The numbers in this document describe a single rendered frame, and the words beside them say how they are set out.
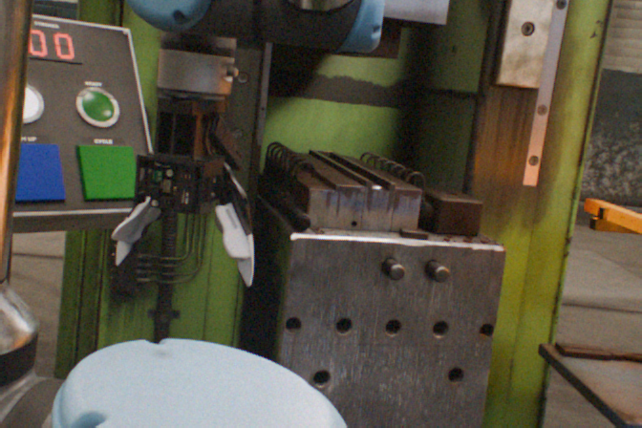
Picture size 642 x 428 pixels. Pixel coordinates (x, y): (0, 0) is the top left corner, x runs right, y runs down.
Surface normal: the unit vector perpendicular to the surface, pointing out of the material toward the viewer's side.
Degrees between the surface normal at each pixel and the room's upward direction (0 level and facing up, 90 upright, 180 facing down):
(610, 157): 92
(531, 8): 90
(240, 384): 7
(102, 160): 60
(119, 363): 8
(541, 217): 90
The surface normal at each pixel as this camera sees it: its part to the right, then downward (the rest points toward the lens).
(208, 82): 0.53, 0.19
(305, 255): 0.25, 0.18
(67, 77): 0.60, -0.33
